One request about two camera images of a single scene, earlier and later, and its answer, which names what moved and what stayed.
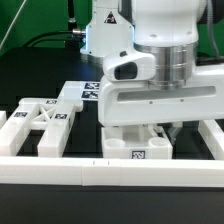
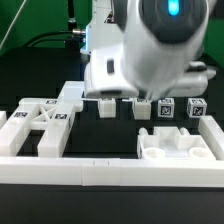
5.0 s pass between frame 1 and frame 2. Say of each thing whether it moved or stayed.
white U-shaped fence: stayed
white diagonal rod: stayed
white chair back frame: stayed
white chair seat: moved
